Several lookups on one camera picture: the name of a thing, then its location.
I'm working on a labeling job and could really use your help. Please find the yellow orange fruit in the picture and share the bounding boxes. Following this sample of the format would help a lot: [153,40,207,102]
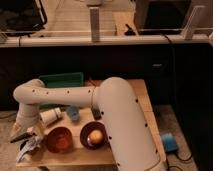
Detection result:
[89,130,103,145]

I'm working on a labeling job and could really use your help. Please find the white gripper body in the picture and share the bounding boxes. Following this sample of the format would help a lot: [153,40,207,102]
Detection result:
[11,122,38,137]

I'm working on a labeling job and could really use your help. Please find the white cup lying sideways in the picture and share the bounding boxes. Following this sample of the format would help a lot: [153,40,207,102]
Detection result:
[40,108,62,126]

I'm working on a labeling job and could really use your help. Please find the wooden board table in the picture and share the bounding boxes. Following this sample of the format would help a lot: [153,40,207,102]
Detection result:
[17,79,166,169]

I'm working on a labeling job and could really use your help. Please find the dark maroon bowl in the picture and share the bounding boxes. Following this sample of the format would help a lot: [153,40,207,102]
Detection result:
[80,121,108,150]

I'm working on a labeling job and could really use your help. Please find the black handled knife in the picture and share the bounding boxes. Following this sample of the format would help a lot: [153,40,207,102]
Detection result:
[10,132,36,143]

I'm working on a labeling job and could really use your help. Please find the black clamp on shelf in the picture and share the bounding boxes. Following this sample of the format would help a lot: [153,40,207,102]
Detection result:
[125,24,136,36]

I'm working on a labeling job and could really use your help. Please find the black remote control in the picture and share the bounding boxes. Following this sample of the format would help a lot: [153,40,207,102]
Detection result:
[91,108,101,120]

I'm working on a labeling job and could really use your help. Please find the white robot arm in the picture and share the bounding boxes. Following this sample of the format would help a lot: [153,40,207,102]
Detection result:
[13,77,167,171]

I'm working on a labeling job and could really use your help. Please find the orange red bowl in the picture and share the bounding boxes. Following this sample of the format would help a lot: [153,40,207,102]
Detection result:
[45,127,73,153]

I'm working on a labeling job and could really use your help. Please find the green plastic tray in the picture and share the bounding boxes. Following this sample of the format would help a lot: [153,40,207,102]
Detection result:
[39,72,84,88]

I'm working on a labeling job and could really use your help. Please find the blue tape roll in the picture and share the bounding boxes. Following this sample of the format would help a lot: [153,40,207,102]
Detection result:
[160,133,178,153]

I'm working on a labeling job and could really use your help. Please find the white vertical post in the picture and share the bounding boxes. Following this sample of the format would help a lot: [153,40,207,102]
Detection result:
[89,7,100,42]

